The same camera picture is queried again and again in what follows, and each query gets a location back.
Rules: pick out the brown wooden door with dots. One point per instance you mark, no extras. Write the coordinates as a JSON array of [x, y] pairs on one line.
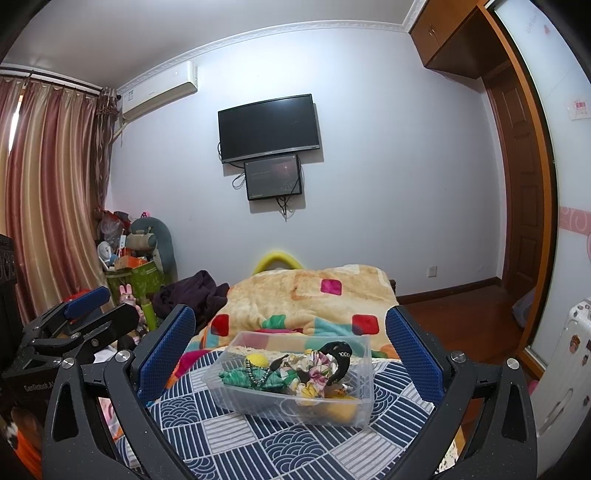
[[517, 194]]

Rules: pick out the colourful fleece blanket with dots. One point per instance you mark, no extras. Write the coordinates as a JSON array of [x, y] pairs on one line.
[[286, 295]]

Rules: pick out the white stickered suitcase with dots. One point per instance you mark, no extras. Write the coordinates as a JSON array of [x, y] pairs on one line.
[[568, 369]]

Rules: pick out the small black wall monitor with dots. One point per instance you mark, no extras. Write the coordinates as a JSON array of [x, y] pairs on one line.
[[272, 177]]

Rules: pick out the grey-green plush toy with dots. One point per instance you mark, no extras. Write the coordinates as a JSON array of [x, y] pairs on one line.
[[159, 235]]

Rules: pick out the dark purple garment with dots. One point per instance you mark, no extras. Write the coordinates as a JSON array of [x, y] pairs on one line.
[[194, 295]]

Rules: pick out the floral cloth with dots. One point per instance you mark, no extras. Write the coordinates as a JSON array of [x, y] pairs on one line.
[[316, 371]]

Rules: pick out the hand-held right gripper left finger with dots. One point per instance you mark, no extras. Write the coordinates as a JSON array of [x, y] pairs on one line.
[[166, 353]]

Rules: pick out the green gift bag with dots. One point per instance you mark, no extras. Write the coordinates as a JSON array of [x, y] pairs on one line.
[[141, 279]]

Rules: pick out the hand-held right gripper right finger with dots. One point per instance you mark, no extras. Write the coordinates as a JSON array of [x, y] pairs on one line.
[[413, 348]]

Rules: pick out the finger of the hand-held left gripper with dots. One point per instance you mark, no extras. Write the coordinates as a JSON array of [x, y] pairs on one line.
[[87, 297], [115, 318]]

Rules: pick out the clear plastic box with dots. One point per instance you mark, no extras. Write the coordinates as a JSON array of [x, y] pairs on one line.
[[258, 406]]

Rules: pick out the yellow ball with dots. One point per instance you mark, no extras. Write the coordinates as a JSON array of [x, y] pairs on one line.
[[257, 361]]

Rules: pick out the green patterned cloth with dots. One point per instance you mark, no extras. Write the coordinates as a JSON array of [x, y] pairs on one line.
[[233, 377]]

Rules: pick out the pink rabbit figure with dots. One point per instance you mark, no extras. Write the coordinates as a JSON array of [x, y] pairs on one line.
[[128, 300]]

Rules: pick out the green bottle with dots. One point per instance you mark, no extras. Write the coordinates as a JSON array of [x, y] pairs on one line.
[[150, 316]]

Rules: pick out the yellow curved cushion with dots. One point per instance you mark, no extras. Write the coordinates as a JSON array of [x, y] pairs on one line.
[[277, 256]]

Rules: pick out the white heart-print wardrobe door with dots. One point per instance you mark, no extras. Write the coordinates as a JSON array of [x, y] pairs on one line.
[[563, 175]]

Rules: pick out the wooden overhead cabinet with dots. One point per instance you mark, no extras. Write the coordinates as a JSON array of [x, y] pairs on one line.
[[443, 32]]

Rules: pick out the striped brown curtain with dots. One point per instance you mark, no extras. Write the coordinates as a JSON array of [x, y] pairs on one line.
[[46, 184]]

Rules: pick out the small white fan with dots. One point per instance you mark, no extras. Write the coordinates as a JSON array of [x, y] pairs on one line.
[[106, 254]]

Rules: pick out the white air conditioner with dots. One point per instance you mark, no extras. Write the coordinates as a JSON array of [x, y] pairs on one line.
[[159, 90]]

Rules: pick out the paper label with red print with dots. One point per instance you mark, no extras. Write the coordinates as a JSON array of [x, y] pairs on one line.
[[579, 110]]

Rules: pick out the blue patterned bed cover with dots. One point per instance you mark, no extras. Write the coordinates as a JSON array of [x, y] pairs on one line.
[[258, 452]]

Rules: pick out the black wall television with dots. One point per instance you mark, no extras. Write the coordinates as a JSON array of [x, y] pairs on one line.
[[270, 127]]

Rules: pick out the yellow sponge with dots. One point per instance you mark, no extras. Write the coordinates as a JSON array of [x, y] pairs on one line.
[[344, 410]]

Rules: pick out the white wall socket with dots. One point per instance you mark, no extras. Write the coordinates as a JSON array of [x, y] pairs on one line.
[[431, 272]]

